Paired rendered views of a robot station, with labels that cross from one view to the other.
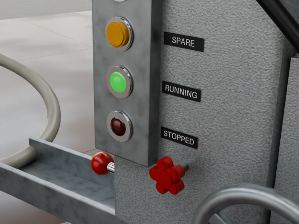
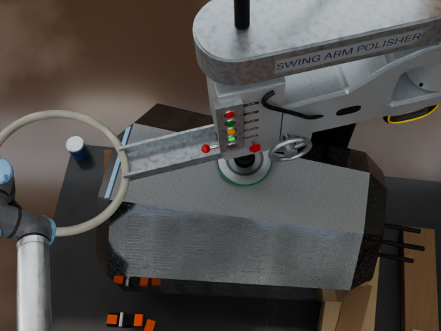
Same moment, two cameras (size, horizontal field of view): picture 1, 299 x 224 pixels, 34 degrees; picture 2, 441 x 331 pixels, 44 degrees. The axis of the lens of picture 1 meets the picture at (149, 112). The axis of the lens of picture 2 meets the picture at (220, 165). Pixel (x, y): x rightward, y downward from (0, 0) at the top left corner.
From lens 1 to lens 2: 1.46 m
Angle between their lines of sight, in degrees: 52
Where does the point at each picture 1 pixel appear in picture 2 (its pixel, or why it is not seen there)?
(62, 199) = (182, 163)
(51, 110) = (97, 125)
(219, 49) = (263, 118)
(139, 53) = (239, 131)
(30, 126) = not seen: outside the picture
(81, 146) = not seen: outside the picture
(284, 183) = (284, 129)
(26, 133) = not seen: outside the picture
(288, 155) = (285, 124)
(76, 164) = (154, 143)
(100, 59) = (222, 137)
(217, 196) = (278, 147)
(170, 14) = (245, 118)
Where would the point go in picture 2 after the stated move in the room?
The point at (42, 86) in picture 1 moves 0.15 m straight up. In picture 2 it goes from (72, 115) to (60, 93)
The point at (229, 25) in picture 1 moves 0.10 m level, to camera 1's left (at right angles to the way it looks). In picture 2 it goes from (266, 113) to (245, 136)
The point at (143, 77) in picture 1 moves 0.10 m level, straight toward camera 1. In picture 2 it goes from (241, 134) to (266, 152)
